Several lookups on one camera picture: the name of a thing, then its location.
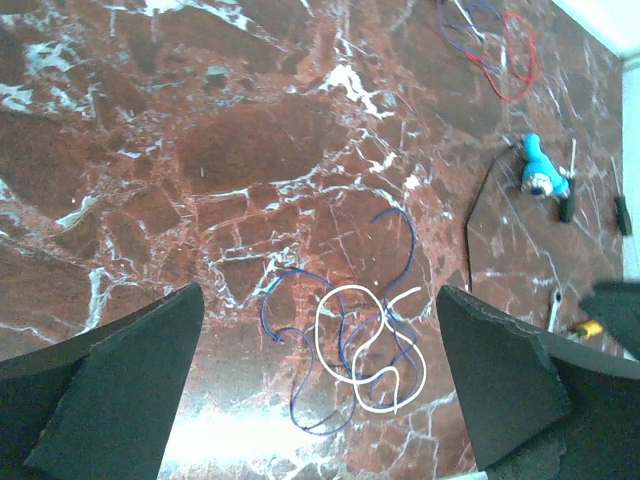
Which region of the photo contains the white wire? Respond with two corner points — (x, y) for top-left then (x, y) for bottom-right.
(314, 284), (427, 414)

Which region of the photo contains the small black screwdriver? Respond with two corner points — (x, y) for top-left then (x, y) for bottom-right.
(610, 156), (632, 237)

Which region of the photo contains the silver wrench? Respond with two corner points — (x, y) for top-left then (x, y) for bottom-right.
(547, 287), (563, 333)

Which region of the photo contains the red wire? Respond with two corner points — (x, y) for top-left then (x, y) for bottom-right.
(464, 10), (542, 104)

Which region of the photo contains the blue wire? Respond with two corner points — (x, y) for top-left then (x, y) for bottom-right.
(260, 207), (421, 436)

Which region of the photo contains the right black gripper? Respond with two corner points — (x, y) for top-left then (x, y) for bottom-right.
(579, 280), (640, 360)

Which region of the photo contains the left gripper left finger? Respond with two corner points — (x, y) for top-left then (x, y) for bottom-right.
(1, 283), (205, 479)

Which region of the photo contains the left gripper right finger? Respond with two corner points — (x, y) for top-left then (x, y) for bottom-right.
(436, 285), (639, 479)

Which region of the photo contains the blue toy drill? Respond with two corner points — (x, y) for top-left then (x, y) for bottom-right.
(521, 133), (568, 198)

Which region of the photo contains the yellow handled tool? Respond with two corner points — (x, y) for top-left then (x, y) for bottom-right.
(568, 319), (604, 342)

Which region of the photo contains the purple wire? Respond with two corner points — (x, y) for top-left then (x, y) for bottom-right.
(435, 0), (506, 76)

